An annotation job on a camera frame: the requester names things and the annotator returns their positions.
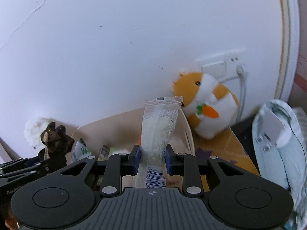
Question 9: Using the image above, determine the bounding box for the orange white hamster plush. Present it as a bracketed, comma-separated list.
[171, 72, 239, 140]

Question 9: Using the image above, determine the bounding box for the green snack bag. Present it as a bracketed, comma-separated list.
[70, 138, 92, 164]

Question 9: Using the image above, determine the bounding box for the white plush lamb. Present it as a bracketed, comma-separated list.
[23, 117, 51, 150]

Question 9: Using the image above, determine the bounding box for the beige plastic storage bin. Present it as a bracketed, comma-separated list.
[72, 108, 195, 156]

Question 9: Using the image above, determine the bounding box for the white plug and cable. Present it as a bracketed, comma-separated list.
[235, 63, 249, 123]

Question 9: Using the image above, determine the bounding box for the white wall socket plate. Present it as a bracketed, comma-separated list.
[196, 48, 247, 83]

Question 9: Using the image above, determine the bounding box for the light blue folded blanket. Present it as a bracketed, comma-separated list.
[252, 100, 306, 229]

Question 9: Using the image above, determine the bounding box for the brown plaid scrunchie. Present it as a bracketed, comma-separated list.
[38, 122, 74, 168]

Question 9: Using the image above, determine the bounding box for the white phone stand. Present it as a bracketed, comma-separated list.
[256, 109, 292, 152]

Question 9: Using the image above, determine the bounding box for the clear cracker pack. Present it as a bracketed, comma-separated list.
[132, 96, 183, 188]

